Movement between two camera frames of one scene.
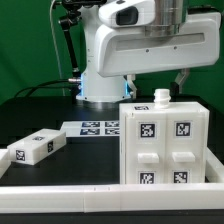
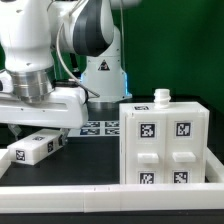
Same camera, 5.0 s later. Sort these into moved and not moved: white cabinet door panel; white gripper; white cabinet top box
Moved: white gripper
Not moved: white cabinet door panel; white cabinet top box
